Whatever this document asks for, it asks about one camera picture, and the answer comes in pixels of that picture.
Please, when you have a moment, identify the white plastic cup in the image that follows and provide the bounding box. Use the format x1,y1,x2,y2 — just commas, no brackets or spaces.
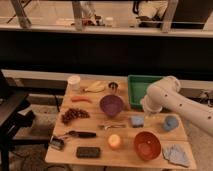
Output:
68,75,81,91

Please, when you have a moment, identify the bunch of dark grapes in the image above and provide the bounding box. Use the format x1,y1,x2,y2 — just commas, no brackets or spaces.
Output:
61,108,90,125

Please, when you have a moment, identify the green plastic tray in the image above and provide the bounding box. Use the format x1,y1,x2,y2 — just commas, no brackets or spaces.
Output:
127,75,161,109

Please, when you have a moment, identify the yellow banana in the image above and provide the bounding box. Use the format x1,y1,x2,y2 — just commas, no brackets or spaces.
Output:
83,81,105,93

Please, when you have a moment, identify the silver fork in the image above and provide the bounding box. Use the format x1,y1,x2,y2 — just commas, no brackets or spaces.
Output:
98,124,126,130

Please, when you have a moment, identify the blue sponge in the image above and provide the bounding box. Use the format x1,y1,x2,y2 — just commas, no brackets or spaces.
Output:
130,115,144,128

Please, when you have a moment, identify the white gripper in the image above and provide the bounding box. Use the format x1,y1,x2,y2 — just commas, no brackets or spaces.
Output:
142,99,162,116

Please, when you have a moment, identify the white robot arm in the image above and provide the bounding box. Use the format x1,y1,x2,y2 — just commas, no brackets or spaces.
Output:
141,76,213,137

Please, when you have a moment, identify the red bowl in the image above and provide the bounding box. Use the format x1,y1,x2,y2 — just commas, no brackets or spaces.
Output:
134,131,161,161

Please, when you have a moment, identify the black handled tool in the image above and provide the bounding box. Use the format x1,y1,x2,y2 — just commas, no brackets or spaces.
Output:
58,131,97,138

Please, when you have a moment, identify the blue cup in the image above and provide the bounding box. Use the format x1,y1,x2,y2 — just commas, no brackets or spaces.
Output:
163,116,179,132

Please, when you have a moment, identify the purple bowl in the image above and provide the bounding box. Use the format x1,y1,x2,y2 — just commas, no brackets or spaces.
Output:
99,95,124,117

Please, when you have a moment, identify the blue grey cloth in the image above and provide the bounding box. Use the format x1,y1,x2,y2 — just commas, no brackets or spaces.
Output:
162,144,190,167

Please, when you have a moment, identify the small metal cup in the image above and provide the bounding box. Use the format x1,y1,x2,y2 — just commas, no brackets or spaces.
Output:
108,82,118,91

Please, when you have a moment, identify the black rectangular sponge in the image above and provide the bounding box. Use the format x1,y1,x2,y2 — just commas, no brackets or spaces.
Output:
76,147,101,158

